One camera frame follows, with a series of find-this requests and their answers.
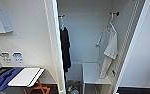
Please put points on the white wardrobe door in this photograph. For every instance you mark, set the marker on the white wardrobe door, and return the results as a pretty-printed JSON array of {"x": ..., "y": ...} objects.
[
  {"x": 54, "y": 36},
  {"x": 141, "y": 50}
]

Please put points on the black hanging garment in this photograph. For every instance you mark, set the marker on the black hanging garment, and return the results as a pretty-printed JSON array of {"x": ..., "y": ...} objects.
[{"x": 65, "y": 46}]

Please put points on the white wardrobe cabinet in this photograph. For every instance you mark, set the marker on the white wardrobe cabinet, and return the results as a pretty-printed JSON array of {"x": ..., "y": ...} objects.
[{"x": 84, "y": 33}]

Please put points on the white garment hanger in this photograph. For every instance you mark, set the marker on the white garment hanger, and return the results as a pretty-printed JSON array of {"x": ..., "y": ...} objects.
[{"x": 62, "y": 24}]

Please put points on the black wardrobe hook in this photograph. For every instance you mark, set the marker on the black wardrobe hook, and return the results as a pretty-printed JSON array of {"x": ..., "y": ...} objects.
[
  {"x": 61, "y": 15},
  {"x": 115, "y": 13}
]

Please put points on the white hanging shirt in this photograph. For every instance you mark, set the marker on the white hanging shirt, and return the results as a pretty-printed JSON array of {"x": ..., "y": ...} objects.
[{"x": 110, "y": 46}]

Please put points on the grey storage bin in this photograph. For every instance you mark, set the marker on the grey storage bin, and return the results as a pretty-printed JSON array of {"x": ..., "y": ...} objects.
[{"x": 77, "y": 84}]

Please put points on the white flat board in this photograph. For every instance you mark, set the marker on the white flat board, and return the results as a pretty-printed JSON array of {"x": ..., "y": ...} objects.
[{"x": 26, "y": 77}]

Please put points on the blue moulded tray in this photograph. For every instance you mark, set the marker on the blue moulded tray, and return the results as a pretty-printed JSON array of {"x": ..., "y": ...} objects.
[{"x": 6, "y": 77}]

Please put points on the wall socket with blue label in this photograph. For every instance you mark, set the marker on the wall socket with blue label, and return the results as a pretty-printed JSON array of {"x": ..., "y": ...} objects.
[{"x": 17, "y": 57}]

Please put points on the white wall socket plate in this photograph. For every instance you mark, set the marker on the white wall socket plate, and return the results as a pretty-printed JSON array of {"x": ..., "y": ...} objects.
[{"x": 5, "y": 57}]

